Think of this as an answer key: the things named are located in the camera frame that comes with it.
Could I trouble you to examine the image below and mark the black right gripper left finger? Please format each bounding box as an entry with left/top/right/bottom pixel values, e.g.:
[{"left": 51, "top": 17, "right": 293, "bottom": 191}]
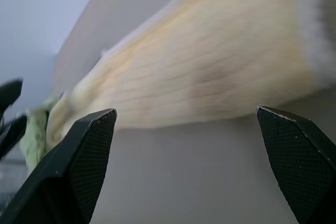
[{"left": 0, "top": 108, "right": 118, "bottom": 224}]

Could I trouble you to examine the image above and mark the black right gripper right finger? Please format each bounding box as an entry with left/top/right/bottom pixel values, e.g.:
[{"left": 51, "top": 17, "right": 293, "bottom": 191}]
[{"left": 256, "top": 105, "right": 336, "bottom": 224}]

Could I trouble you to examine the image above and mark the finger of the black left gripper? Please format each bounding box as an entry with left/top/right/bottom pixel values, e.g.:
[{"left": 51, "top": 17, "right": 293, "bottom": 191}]
[
  {"left": 0, "top": 115, "right": 28, "bottom": 160},
  {"left": 0, "top": 78, "right": 24, "bottom": 111}
]

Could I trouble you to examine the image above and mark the yellow and green towel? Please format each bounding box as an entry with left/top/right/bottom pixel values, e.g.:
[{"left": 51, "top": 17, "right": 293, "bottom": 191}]
[{"left": 19, "top": 0, "right": 336, "bottom": 173}]

